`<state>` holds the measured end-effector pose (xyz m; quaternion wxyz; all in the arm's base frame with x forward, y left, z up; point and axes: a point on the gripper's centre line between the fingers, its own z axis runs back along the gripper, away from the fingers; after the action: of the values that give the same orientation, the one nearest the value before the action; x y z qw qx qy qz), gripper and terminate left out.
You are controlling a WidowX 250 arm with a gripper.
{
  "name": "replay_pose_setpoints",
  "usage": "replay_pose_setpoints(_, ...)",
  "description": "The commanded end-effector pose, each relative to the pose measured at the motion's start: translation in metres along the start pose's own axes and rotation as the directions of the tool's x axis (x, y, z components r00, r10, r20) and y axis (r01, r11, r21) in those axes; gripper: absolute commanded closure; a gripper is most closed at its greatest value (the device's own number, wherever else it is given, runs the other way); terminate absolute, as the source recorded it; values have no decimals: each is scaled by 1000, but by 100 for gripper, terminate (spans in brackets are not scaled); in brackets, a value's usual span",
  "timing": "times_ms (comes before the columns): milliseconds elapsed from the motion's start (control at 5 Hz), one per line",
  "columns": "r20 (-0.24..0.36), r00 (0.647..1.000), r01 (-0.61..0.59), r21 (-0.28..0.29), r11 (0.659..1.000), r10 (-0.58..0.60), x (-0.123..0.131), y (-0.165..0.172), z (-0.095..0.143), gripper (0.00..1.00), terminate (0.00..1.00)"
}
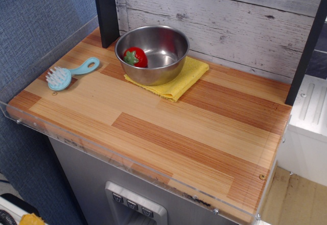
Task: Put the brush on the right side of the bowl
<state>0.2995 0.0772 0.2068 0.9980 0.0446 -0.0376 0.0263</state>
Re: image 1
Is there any light blue scrub brush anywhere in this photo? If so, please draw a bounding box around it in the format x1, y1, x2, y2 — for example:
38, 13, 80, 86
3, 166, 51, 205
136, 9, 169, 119
45, 57, 100, 91

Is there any stainless steel bowl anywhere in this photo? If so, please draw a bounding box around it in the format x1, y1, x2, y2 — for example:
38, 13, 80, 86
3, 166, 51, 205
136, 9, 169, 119
114, 25, 190, 86

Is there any yellow folded cloth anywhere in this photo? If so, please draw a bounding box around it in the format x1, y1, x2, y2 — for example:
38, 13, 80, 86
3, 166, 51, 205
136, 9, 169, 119
124, 56, 209, 102

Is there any red toy strawberry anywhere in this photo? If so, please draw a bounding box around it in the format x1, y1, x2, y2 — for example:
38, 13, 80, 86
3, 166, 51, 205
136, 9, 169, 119
123, 47, 148, 68

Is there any grey toy fridge cabinet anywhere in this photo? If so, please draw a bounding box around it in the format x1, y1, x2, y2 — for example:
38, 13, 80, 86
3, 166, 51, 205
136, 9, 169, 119
50, 139, 233, 224

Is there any silver dispenser button panel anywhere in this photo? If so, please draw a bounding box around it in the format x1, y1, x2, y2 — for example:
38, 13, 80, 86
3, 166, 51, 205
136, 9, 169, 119
105, 181, 168, 224

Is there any white toy sink unit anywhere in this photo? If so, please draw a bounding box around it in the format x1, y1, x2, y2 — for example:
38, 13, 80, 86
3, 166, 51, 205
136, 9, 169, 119
276, 75, 326, 186

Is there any clear acrylic guard rail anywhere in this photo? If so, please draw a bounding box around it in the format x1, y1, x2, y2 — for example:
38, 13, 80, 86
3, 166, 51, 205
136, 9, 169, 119
0, 101, 292, 225

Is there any black left vertical post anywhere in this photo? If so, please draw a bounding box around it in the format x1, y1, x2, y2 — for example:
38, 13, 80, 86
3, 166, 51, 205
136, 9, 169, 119
95, 0, 120, 48

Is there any black vertical post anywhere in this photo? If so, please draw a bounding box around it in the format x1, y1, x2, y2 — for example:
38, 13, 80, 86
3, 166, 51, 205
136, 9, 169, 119
95, 0, 120, 48
285, 0, 326, 106

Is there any black right vertical post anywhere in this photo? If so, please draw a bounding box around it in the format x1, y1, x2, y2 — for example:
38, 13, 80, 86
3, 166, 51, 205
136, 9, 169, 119
285, 0, 326, 106

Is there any black corrugated hose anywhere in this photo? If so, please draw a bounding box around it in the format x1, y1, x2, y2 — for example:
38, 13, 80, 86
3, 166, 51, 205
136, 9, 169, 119
0, 209, 16, 225

